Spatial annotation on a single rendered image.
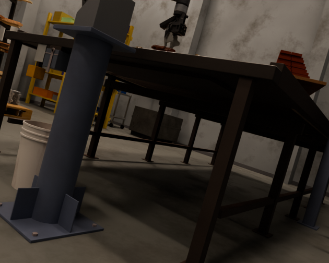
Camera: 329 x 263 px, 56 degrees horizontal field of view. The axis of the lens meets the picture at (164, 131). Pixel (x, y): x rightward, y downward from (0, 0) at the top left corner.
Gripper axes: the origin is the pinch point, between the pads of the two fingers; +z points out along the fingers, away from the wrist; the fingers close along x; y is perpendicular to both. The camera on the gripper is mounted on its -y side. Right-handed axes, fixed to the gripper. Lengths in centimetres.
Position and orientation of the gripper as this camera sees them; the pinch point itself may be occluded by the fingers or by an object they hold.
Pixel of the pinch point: (167, 47)
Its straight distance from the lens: 188.2
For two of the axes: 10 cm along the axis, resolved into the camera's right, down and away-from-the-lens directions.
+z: -2.8, 9.6, 0.5
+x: 5.6, 1.1, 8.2
